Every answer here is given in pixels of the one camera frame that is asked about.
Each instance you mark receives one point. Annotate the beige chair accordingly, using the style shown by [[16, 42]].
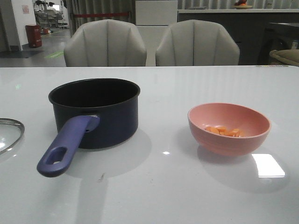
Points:
[[196, 43], [106, 43]]

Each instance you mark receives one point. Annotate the orange ham slices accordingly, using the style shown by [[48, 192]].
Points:
[[222, 130]]

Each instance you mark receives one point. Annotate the beige cushion seat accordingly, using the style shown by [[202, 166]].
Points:
[[286, 56]]

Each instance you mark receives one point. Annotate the dark blue saucepan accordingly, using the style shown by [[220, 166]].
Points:
[[89, 114]]

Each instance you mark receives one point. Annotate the pink bowl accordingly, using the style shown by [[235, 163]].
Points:
[[254, 128]]

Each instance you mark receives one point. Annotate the red trash bin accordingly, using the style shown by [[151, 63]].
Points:
[[33, 35]]

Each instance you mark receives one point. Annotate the right beige chair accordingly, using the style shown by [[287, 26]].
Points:
[[196, 43]]

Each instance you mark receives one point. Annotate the fruit plate on counter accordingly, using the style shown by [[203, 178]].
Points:
[[241, 4]]

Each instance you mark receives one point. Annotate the glass lid with blue knob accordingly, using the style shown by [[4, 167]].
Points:
[[11, 131]]

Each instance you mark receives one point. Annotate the dark counter with white top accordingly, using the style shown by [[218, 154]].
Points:
[[246, 26]]

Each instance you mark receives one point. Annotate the left beige chair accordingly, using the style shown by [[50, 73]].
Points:
[[106, 43]]

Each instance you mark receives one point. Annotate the white cabinet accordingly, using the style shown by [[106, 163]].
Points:
[[151, 18]]

